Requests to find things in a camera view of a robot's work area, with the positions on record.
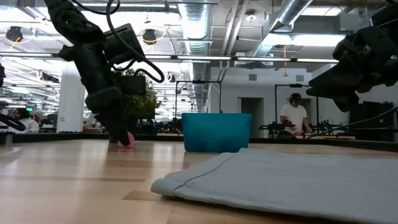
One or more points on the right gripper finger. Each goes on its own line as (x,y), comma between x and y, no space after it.
(345,77)
(342,98)

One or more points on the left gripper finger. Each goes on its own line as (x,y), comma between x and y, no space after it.
(116,127)

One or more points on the pink toy peach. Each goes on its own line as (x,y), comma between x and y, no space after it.
(131,141)

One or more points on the black background robot arm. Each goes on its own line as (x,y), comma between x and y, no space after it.
(323,127)
(270,126)

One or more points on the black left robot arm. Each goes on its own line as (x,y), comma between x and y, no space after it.
(71,21)

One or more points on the blue plastic tupperware container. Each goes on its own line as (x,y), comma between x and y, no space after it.
(216,132)

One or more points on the white pillar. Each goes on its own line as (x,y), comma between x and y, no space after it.
(71,102)

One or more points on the green potted plant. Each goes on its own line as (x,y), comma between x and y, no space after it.
(146,104)

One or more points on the black cabinet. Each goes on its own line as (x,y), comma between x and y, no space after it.
(373,119)

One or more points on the person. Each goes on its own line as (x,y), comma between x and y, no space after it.
(293,115)
(29,126)

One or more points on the black ceiling device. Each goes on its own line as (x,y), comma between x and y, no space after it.
(14,33)
(150,35)

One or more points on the grey cloth mat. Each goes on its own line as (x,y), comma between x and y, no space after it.
(264,186)

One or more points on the long linear light bar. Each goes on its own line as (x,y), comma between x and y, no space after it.
(217,58)

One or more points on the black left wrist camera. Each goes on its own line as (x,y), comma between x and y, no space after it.
(133,84)

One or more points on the black background rig frame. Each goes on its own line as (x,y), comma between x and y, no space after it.
(280,85)

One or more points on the silver ventilation duct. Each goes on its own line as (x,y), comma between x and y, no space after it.
(196,28)
(292,11)

